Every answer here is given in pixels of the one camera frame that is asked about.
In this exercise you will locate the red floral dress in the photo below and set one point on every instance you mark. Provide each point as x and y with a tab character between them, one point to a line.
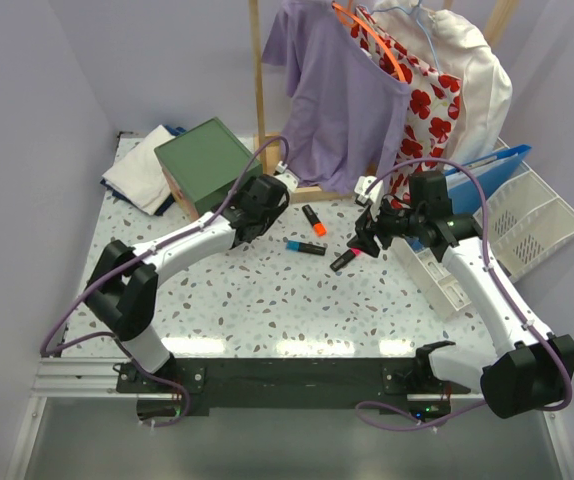
434	105

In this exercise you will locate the folded white cloth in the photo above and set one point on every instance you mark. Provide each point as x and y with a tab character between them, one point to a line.
139	170

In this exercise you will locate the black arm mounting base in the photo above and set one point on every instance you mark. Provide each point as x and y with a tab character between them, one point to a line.
308	383

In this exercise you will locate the orange clothes hanger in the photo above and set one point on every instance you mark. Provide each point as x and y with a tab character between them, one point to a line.
353	23

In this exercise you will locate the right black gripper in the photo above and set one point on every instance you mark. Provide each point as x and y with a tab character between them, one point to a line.
366	229

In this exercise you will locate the pink highlighter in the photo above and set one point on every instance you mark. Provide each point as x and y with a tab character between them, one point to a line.
343	260

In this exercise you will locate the three-drawer desk organizer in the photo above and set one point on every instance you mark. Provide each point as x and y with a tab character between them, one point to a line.
202	164

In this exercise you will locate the blue highlighter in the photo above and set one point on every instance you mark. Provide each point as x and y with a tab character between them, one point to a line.
303	247

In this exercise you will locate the orange highlighter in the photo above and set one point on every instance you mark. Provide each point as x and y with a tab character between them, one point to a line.
314	220

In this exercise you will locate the purple t-shirt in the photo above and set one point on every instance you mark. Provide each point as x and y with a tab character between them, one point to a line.
347	114

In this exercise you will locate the blue document folder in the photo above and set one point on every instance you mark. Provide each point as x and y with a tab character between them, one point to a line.
491	171

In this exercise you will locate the white file rack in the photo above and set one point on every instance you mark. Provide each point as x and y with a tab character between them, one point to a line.
528	222

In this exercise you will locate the light blue clothes hanger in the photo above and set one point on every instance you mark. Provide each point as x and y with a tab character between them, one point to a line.
416	13

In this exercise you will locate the cream white shirt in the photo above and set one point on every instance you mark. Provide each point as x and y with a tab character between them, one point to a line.
463	52

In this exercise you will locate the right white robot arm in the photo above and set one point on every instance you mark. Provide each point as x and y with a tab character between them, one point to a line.
532	367

